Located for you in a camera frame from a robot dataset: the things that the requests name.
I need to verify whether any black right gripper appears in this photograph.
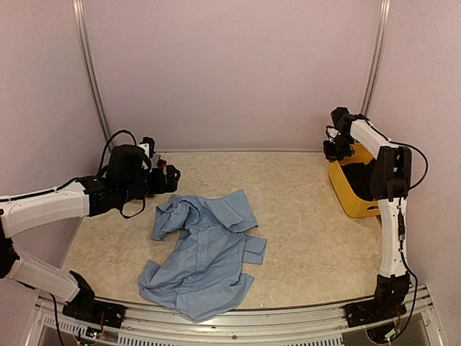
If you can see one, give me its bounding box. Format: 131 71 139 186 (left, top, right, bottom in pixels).
324 133 354 162

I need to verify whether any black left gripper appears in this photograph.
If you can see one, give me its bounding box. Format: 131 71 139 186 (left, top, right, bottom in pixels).
120 164 180 205

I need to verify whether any yellow plastic basket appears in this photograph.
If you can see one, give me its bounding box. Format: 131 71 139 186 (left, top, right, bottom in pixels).
328 144 380 218

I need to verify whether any light blue long sleeve shirt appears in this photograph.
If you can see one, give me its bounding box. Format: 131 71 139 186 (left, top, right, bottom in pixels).
138 190 267 323

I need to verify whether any red black plaid shirt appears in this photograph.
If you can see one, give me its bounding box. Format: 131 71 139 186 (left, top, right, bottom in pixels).
145 159 166 198

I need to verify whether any grey denim shirt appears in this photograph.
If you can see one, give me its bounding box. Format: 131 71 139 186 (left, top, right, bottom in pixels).
151 154 161 168

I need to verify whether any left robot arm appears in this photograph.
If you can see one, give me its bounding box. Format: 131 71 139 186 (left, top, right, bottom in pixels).
1 142 181 328

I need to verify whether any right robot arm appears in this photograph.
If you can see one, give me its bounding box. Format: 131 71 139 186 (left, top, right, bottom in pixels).
323 107 412 327

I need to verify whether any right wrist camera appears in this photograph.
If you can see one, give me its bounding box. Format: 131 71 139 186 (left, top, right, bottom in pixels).
326 125 340 142

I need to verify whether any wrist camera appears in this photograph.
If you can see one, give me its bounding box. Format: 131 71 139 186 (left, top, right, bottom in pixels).
138 136 156 159
326 125 340 142

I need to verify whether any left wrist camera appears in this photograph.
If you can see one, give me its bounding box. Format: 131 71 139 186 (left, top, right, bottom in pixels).
138 136 156 159

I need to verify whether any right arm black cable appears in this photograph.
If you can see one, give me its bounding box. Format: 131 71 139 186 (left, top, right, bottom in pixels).
394 143 431 198

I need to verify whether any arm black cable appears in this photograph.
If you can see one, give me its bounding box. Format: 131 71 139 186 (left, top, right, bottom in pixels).
97 129 147 220
394 143 431 198

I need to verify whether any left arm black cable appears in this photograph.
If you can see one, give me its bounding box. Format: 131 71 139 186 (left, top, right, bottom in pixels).
97 129 147 220

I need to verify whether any right aluminium frame post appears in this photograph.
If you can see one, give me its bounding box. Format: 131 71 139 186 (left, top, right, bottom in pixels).
360 0 391 116

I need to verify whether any aluminium frame post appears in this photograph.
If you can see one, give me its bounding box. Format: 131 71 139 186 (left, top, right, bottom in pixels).
360 0 391 116
72 0 112 141

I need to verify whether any left aluminium frame post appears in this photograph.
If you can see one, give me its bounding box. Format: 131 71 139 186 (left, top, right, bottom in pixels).
72 0 112 141

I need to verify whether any aluminium front rail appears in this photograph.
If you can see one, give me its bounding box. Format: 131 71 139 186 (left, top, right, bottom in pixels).
34 297 439 346

